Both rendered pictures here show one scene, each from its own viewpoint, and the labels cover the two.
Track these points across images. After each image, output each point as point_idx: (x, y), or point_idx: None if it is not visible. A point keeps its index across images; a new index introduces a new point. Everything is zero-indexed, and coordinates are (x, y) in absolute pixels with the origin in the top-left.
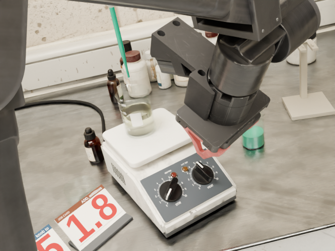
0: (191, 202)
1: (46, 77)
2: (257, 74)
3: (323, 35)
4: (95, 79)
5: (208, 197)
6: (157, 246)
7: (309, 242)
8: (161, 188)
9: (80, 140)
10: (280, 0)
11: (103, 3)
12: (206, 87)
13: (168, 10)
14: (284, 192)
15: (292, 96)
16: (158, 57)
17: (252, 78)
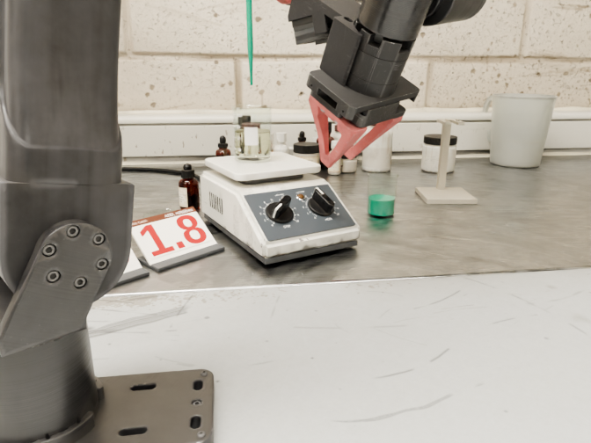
0: (302, 228)
1: (146, 146)
2: (418, 2)
3: (461, 159)
4: (201, 161)
5: (324, 228)
6: (251, 271)
7: (447, 283)
8: (268, 206)
9: (172, 195)
10: None
11: None
12: (353, 29)
13: None
14: (417, 247)
15: (427, 187)
16: (297, 18)
17: (412, 8)
